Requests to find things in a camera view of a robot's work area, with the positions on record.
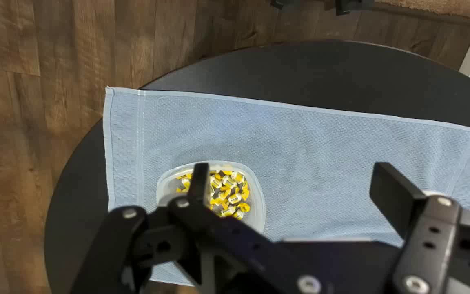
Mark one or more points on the clear plastic bowl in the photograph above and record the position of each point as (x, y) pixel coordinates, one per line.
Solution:
(177, 182)

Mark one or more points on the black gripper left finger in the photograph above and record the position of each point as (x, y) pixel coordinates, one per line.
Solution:
(212, 254)

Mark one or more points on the round black table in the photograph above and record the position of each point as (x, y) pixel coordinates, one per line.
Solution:
(327, 74)

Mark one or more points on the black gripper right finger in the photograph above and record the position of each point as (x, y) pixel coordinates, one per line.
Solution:
(434, 257)

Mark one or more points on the pile of yellow candies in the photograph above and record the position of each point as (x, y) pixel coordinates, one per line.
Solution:
(229, 193)

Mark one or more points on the light blue towel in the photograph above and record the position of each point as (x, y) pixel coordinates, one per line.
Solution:
(314, 166)

